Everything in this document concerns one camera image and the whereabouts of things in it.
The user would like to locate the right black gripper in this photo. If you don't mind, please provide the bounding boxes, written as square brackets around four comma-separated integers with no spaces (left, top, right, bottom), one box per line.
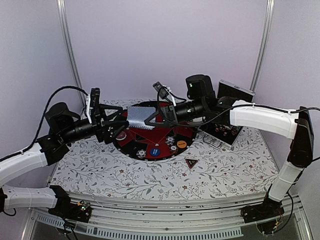
[144,98,206,128]

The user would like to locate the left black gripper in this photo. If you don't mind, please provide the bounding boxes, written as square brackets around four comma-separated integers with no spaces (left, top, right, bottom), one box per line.
[60,103,130,145]

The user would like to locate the clear red dealer button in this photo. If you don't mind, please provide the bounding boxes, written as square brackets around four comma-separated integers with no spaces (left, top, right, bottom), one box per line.
[115,131,127,141]

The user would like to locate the blue small blind button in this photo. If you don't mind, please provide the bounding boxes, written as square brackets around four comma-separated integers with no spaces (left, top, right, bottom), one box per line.
[149,148,161,157]

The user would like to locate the blue ten poker chip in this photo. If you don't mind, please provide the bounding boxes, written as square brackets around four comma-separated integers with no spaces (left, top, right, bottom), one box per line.
[136,149,147,159]

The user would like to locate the red hundred poker chip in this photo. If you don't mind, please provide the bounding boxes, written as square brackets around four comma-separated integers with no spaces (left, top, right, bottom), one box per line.
[169,145,178,154]

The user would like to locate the orange big blind button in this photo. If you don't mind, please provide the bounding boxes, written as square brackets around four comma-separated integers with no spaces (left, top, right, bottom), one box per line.
[176,140,188,149]

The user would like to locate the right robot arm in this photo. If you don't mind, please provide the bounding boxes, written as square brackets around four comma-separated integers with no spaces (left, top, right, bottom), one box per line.
[144,74,314,218]

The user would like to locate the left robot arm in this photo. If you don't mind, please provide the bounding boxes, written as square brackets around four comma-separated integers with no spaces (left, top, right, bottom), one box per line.
[0,102,128,217]

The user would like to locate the round red black poker mat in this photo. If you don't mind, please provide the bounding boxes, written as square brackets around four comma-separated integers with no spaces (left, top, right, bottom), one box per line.
[110,100,195,161]

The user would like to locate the black triangular all-in marker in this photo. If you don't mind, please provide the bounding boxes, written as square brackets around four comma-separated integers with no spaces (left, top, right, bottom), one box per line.
[185,158,199,169]

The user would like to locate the aluminium poker chip case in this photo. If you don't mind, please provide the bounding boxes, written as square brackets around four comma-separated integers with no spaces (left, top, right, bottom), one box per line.
[199,79,256,150]

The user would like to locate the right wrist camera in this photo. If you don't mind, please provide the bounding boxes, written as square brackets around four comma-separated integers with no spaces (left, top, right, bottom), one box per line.
[152,81,177,107]

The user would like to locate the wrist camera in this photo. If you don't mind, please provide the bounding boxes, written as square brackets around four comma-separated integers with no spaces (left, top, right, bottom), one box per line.
[85,87,101,124]
[152,81,177,107]

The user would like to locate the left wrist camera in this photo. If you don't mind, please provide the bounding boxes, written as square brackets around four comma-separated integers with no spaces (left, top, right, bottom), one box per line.
[85,87,101,124]

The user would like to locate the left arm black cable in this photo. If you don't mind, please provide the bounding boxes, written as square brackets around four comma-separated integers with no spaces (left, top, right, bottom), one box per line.
[19,86,90,153]

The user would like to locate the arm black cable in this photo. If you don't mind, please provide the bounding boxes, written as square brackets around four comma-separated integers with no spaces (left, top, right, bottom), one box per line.
[19,86,90,153]
[194,103,320,161]

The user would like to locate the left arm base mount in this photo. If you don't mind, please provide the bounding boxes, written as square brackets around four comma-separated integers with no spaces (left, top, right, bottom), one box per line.
[48,185,92,223]

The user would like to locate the aluminium front rail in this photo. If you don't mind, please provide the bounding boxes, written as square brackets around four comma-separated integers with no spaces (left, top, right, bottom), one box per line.
[22,193,315,240]

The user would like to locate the left aluminium frame post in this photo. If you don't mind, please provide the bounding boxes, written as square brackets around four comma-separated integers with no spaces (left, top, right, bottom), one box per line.
[56,0,86,106]

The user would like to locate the aluminium frame post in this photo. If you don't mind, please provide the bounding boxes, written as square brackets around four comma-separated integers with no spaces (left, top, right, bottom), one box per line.
[250,0,275,92]
[56,0,86,106]

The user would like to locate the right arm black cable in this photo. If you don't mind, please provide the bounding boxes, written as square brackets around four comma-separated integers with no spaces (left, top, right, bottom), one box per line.
[194,103,320,161]

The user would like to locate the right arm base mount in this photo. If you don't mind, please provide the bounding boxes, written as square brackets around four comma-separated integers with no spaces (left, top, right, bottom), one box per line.
[240,193,294,236]

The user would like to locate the right aluminium frame post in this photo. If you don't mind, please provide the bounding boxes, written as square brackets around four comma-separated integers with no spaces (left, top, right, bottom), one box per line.
[250,0,275,92]

